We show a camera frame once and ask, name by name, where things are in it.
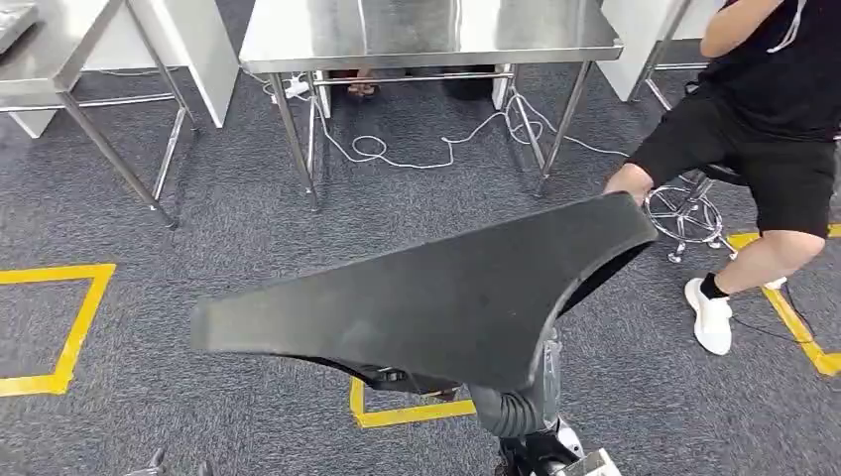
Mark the yellow floor tape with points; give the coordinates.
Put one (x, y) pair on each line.
(79, 328)
(798, 328)
(407, 415)

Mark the black plastic panel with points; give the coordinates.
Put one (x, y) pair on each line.
(427, 302)

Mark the chrome stool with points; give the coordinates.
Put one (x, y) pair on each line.
(683, 213)

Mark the person's feet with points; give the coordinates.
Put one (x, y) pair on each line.
(362, 87)

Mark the person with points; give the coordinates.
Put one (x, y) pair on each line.
(775, 98)

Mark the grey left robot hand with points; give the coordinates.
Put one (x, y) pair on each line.
(154, 465)

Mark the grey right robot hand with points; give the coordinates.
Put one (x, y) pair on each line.
(550, 374)

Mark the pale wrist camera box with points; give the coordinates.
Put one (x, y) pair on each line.
(594, 465)

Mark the steel table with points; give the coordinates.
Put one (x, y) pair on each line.
(420, 29)
(46, 46)
(660, 52)

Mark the white panel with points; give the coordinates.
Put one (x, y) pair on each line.
(634, 33)
(197, 46)

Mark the white power strip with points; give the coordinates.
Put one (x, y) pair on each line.
(296, 87)

